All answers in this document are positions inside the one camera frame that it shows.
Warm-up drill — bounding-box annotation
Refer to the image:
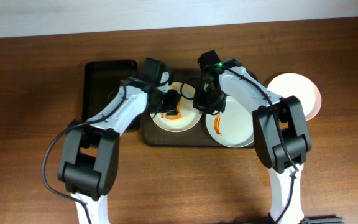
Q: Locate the white plate top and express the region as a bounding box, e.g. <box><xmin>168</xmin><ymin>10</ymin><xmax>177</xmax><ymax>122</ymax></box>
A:
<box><xmin>264</xmin><ymin>73</ymin><xmax>322</xmax><ymax>121</ymax></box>

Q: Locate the orange green scrub sponge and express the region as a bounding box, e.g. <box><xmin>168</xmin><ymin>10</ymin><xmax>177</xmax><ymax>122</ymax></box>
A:
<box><xmin>161</xmin><ymin>101</ymin><xmax>183</xmax><ymax>120</ymax></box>

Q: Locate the white plate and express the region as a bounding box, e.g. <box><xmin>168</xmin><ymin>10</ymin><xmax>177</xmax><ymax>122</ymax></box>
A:
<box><xmin>205</xmin><ymin>96</ymin><xmax>254</xmax><ymax>147</ymax></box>
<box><xmin>264</xmin><ymin>73</ymin><xmax>322</xmax><ymax>121</ymax></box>
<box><xmin>149</xmin><ymin>97</ymin><xmax>201</xmax><ymax>132</ymax></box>

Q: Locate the brown serving tray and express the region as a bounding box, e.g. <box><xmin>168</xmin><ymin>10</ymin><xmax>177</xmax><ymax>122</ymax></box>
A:
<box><xmin>140</xmin><ymin>68</ymin><xmax>224</xmax><ymax>147</ymax></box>

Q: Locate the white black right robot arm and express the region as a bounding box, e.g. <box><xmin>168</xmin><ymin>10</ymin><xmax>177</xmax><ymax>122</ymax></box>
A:
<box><xmin>193</xmin><ymin>58</ymin><xmax>311</xmax><ymax>223</ymax></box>

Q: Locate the black water tray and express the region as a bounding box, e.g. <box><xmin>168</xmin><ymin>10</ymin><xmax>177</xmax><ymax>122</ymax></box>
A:
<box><xmin>81</xmin><ymin>59</ymin><xmax>137</xmax><ymax>121</ymax></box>

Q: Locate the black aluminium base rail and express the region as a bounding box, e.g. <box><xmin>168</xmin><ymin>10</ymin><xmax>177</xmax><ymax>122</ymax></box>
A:
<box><xmin>300</xmin><ymin>215</ymin><xmax>344</xmax><ymax>224</ymax></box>

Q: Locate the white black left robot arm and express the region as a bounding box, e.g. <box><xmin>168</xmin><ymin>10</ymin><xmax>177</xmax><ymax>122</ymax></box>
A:
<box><xmin>58</xmin><ymin>78</ymin><xmax>181</xmax><ymax>223</ymax></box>

